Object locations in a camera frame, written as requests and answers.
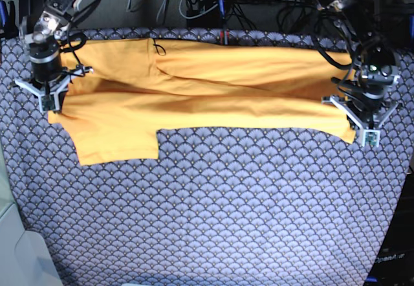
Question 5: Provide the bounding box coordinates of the blue fan-patterned tablecloth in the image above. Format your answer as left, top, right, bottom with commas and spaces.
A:
1, 39, 413, 285

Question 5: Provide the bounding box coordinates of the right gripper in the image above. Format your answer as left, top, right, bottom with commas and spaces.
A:
14, 49, 93, 113

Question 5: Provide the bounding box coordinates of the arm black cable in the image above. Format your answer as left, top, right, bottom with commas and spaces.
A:
60, 32, 88, 70
312, 33, 356, 83

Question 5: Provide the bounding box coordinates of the black OpenArm box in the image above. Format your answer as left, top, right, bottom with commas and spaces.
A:
364, 173, 413, 285

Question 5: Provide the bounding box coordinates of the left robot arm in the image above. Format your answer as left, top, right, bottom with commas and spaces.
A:
311, 0, 400, 147

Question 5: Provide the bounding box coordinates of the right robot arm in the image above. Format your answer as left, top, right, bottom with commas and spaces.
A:
14, 0, 101, 113

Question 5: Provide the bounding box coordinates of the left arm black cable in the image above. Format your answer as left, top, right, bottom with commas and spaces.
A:
312, 33, 356, 83

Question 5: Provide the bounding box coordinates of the white plastic bin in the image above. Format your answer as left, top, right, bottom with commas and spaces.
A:
0, 156, 64, 286

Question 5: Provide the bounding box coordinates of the red table clamp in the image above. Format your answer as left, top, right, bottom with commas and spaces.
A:
220, 30, 229, 45

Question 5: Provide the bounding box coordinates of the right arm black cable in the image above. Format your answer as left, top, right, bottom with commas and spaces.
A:
60, 32, 88, 70

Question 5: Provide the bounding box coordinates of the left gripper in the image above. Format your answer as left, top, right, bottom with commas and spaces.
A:
321, 78, 400, 147

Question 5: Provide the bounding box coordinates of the yellow T-shirt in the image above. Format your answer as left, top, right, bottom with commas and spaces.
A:
48, 38, 355, 165

